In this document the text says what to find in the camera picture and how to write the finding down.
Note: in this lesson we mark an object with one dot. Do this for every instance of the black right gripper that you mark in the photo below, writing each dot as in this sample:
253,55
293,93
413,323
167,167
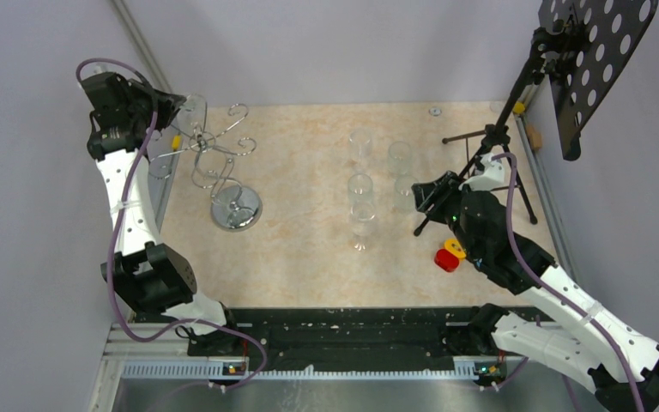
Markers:
437,193

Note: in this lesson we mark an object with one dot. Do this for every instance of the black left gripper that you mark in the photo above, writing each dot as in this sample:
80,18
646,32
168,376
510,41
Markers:
167,105

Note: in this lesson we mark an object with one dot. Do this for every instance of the cut pattern stemmed glass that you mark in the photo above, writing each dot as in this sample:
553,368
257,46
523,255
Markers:
399,158
404,200

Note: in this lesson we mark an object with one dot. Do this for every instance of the clear plain wine glass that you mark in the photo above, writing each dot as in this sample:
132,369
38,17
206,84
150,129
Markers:
360,141

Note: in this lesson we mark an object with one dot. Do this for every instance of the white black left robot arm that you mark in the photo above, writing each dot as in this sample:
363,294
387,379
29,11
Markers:
146,274

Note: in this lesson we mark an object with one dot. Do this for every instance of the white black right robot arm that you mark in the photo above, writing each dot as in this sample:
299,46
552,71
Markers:
591,346

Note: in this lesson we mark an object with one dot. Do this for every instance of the chrome wine glass rack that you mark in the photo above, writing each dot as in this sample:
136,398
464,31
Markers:
233,206

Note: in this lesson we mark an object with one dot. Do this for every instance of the red toy block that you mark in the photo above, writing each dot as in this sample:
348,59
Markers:
446,260

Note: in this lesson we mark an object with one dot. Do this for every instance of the metal washer on table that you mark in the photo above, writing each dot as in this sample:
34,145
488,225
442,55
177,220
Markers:
435,111

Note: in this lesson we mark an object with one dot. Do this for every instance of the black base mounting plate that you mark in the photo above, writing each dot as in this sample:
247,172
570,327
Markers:
345,340

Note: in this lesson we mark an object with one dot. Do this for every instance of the black tripod stand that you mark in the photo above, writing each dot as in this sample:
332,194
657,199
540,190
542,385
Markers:
506,131

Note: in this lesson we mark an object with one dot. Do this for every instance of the black perforated stand plate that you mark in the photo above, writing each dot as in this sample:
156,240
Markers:
593,42

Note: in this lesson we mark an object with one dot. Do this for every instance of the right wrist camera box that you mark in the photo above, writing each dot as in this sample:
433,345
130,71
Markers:
489,175

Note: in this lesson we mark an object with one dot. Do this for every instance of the aluminium corner frame post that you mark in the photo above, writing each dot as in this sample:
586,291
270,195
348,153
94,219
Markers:
129,24

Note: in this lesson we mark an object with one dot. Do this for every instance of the white cable duct strip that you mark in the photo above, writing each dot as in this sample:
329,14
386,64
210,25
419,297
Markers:
214,371

